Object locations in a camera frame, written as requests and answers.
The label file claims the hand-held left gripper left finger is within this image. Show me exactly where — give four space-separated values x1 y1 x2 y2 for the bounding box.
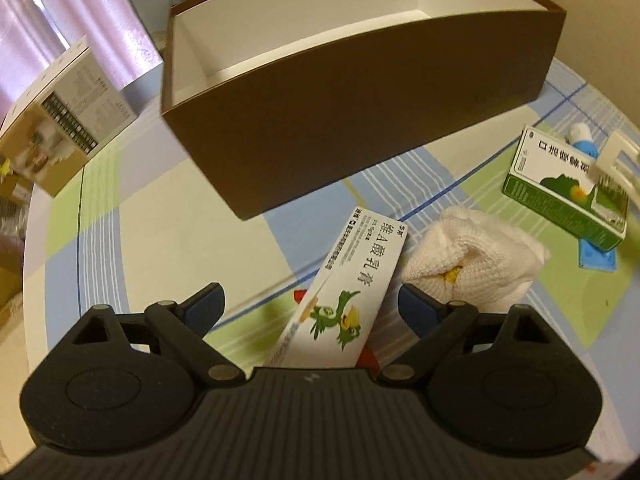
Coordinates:
70 282 247 387

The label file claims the green and white medicine box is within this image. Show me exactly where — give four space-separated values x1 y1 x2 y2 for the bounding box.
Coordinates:
502 124 629 252

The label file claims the blue tube with white cap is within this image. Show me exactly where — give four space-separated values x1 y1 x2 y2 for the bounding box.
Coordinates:
567 122 621 272

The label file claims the pink curtain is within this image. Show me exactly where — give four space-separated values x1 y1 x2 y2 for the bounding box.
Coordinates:
0 0 167 122

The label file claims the white and beige appliance box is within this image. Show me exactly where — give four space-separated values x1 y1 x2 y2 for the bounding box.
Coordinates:
0 34 140 199

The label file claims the white knitted cloth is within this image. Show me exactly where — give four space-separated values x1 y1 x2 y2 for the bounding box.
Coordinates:
401 204 551 314

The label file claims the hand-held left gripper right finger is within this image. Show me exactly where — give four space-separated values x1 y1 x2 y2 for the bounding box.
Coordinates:
377 282 548 385

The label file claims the white ointment box green bird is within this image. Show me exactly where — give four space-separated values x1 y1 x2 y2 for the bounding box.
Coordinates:
262 205 409 369

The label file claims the brown cardboard box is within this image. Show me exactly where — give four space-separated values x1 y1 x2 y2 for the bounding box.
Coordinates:
159 0 569 221

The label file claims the yellow cardboard box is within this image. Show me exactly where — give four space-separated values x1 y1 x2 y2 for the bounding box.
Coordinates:
0 170 37 307

